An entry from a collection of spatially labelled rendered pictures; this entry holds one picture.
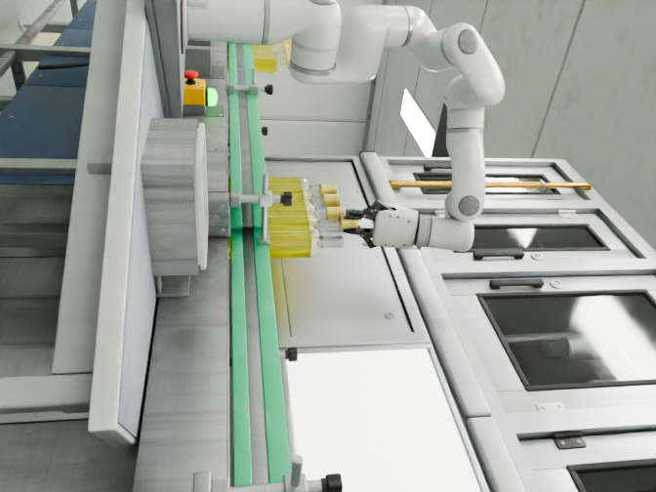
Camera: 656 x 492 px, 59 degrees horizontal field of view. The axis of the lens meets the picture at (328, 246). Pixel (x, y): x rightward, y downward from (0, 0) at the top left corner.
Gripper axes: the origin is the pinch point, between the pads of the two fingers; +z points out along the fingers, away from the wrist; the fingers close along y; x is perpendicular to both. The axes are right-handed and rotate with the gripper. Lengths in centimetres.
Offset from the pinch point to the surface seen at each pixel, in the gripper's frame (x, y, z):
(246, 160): -1.3, 12.1, 26.3
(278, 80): -578, -174, 115
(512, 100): -261, -55, -93
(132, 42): 25, 45, 39
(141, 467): 74, 4, 24
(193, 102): -17, 18, 43
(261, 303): 36.1, 2.3, 15.1
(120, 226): 54, 28, 32
